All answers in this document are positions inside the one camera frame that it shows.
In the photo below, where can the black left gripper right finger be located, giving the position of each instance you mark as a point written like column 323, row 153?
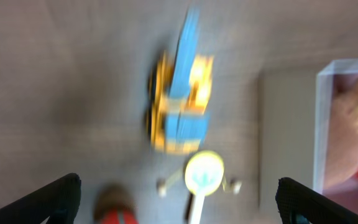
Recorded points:
column 297, row 204

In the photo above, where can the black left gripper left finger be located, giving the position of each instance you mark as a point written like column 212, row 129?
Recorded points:
column 57, row 202

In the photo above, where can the brown plush toy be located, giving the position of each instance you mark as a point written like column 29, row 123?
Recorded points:
column 343, row 141

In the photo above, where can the yellow and blue toy truck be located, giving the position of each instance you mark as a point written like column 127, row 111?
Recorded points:
column 179, row 92

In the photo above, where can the orange toy ball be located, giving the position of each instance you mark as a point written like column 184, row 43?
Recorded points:
column 118, row 217

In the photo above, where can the white box pink inside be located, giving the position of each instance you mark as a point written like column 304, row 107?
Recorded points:
column 344, row 192

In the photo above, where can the wooden cat rattle drum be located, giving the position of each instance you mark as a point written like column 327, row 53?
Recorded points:
column 203, row 175

